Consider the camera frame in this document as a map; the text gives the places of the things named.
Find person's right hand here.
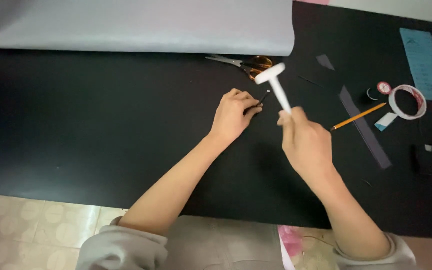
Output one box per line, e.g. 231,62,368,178
277,106,334,181

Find person's left hand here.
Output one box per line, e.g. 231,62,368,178
209,88,264,146

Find thin black paper strip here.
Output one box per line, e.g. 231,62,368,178
243,91,270,115

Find white T-shaped paper stick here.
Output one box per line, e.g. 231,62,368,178
254,62,294,115

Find yellow pencil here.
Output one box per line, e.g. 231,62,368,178
330,102,388,132

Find long grey paper strip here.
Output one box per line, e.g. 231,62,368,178
338,85,393,170

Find white and blue paper piece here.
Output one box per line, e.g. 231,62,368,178
374,112,399,132

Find small grey paper scrap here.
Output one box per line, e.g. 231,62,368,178
316,54,336,71

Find white double-sided tape roll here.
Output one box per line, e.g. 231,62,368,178
388,84,427,121

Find pink plastic bag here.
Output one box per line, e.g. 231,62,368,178
277,224,337,270

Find person's grey sweatshirt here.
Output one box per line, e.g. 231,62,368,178
75,214,418,270

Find large grey paper sheet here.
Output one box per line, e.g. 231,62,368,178
0,0,295,57

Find large black paper sheet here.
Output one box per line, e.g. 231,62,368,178
0,1,432,241

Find blue paper sheet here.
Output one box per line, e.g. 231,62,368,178
399,27,432,101

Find orange-handled scissors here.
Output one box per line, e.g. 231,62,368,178
205,54,274,82

